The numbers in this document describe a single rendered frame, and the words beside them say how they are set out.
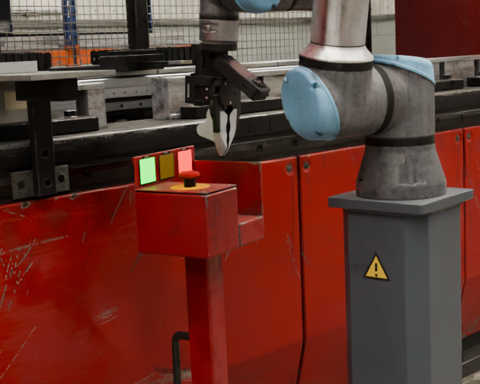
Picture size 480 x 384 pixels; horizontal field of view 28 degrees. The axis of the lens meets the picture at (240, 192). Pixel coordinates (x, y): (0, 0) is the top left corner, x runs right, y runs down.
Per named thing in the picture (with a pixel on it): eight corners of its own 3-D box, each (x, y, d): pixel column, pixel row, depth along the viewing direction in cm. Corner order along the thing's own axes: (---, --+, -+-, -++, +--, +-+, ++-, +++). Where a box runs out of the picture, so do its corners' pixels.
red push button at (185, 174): (193, 192, 173) (192, 172, 173) (174, 191, 175) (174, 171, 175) (205, 189, 177) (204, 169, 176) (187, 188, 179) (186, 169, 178)
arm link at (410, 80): (452, 133, 158) (450, 50, 156) (388, 141, 151) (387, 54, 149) (402, 129, 168) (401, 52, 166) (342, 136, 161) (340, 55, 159)
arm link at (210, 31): (246, 20, 180) (224, 20, 173) (246, 45, 181) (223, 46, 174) (212, 19, 184) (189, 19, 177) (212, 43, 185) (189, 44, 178)
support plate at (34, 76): (30, 81, 160) (30, 75, 160) (-47, 81, 179) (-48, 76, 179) (116, 75, 173) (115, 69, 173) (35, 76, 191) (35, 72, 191)
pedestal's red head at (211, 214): (209, 259, 170) (204, 159, 167) (137, 253, 178) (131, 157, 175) (264, 238, 186) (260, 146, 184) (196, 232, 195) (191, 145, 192)
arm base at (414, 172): (462, 189, 162) (462, 131, 160) (417, 203, 151) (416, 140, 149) (385, 184, 172) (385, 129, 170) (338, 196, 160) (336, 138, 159)
